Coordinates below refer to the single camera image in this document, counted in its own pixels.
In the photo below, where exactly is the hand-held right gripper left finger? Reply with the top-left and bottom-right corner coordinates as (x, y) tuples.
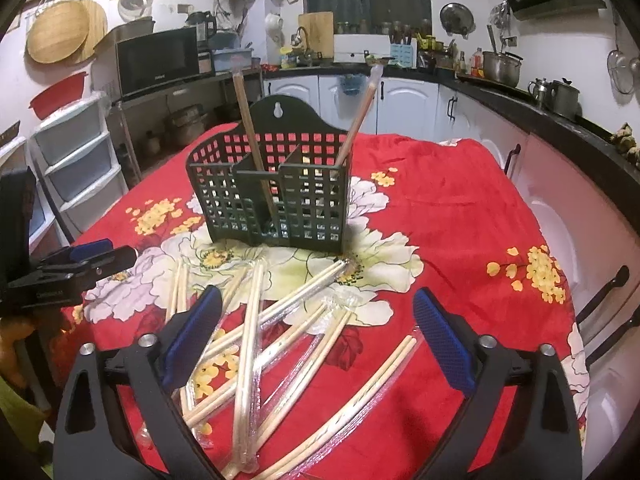
(52, 285), (223, 480)

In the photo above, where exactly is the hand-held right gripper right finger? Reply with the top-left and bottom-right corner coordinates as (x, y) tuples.
(412, 287), (583, 480)

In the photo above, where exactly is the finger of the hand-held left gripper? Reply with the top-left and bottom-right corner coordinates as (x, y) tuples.
(37, 239), (116, 273)
(7, 246), (138, 309)

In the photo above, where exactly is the pile of chopsticks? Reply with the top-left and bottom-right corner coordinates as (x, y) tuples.
(140, 255), (418, 480)

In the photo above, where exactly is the dark green utensil basket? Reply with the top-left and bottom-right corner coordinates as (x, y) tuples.
(186, 95), (353, 252)

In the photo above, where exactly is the person's left hand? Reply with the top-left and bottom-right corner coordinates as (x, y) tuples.
(0, 315), (36, 386)

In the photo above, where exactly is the white plastic drawer unit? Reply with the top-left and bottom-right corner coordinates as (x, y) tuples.
(30, 92), (129, 241)

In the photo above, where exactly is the red plastic basin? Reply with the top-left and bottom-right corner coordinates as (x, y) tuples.
(28, 71), (88, 121)

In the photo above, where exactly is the red floral tablecloth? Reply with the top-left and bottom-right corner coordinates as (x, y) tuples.
(60, 132), (583, 480)

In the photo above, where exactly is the wooden storage shelf rack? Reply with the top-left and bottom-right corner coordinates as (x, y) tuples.
(107, 67), (264, 186)

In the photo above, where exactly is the metal pot with lid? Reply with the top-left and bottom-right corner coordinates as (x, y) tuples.
(167, 105), (208, 148)

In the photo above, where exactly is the round woven bamboo tray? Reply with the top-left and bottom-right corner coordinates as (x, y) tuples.
(26, 0), (91, 64)

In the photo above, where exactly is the black microwave oven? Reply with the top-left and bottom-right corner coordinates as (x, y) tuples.
(116, 26), (201, 102)

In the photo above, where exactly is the wrapped chopstick pair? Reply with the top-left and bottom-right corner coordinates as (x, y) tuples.
(334, 57), (388, 168)
(232, 57), (278, 221)

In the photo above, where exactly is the round wooden board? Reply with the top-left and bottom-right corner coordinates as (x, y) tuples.
(75, 0), (109, 63)

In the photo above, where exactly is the blue plastic dish box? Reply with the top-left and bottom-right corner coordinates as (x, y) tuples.
(212, 32), (255, 73)

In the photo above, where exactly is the black kitchen countertop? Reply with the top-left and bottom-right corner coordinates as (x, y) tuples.
(262, 57), (640, 186)

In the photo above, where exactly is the black electric kettle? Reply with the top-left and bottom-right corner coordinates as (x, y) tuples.
(189, 11), (218, 44)

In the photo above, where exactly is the clear glass dome lid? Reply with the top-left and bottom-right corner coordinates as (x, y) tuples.
(118, 0), (155, 22)

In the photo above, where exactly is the small steel kettle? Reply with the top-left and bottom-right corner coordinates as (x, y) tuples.
(529, 78), (551, 107)

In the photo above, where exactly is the pile of ginger roots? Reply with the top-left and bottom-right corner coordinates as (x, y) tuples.
(611, 122), (640, 163)

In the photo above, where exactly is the steel canister with lid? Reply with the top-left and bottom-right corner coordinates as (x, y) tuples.
(549, 78), (582, 120)

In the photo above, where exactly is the steel stock pot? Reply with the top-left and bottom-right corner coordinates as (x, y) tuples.
(482, 51), (523, 87)

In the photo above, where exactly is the blue utensil holder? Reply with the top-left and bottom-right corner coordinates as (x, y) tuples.
(390, 42), (418, 69)

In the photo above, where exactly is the white countertop appliance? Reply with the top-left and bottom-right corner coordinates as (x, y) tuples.
(333, 34), (392, 63)

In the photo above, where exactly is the wooden cutting board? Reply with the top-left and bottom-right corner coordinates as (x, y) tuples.
(298, 11), (335, 58)

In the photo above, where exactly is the row of glass jars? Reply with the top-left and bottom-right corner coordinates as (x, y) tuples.
(335, 19), (432, 37)

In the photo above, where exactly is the hanging glass pot lid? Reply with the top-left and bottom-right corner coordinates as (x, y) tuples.
(440, 2), (475, 38)

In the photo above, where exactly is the hanging wire strainer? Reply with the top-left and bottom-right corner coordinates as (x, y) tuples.
(607, 10), (637, 95)

